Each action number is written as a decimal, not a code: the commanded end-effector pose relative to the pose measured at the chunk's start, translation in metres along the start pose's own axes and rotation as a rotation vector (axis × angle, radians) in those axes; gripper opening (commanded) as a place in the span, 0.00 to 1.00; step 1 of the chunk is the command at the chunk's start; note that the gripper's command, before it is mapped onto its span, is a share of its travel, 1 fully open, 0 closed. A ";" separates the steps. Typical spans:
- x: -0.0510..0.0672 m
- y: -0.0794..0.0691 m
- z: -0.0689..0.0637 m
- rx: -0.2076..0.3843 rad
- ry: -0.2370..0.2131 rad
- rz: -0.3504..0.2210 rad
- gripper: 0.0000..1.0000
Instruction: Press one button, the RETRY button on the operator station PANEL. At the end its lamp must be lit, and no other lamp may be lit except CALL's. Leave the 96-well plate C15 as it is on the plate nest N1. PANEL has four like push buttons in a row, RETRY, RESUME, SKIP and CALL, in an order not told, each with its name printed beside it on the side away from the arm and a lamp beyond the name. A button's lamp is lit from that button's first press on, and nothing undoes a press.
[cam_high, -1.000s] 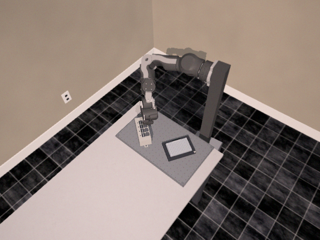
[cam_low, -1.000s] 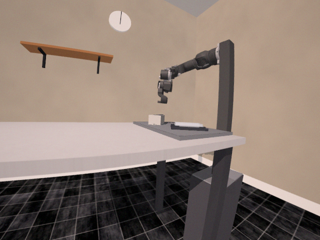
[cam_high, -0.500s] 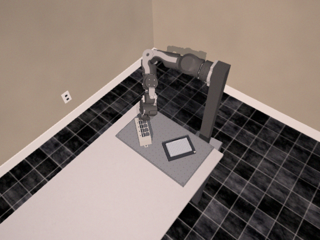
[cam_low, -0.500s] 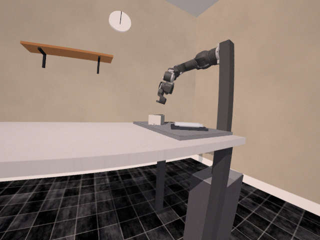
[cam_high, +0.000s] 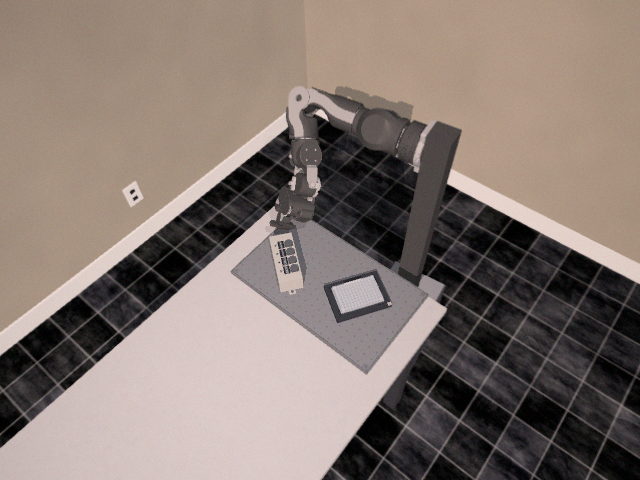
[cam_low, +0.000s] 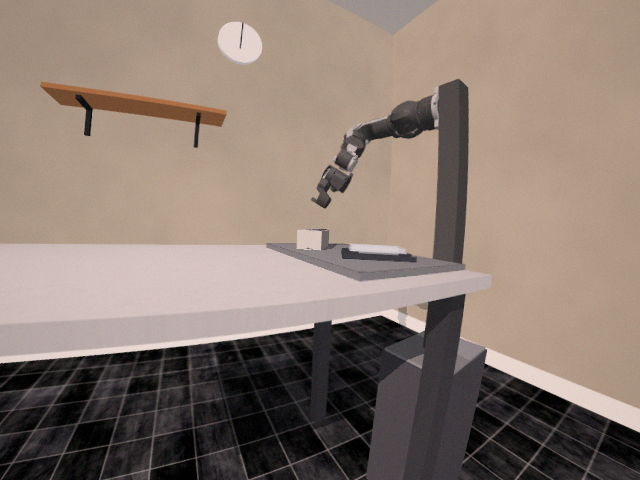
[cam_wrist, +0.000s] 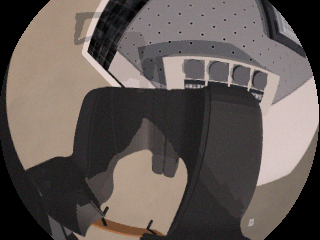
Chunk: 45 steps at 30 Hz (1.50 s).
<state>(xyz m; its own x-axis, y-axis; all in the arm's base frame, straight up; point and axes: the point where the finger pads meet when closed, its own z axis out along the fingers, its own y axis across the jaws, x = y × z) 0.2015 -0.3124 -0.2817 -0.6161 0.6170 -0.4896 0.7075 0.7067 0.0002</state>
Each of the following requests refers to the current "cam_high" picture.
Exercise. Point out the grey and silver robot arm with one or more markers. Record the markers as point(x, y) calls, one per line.
point(377, 129)

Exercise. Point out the dark grey rectangular frame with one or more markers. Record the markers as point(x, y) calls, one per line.
point(359, 312)

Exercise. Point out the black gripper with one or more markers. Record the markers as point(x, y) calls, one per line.
point(301, 209)

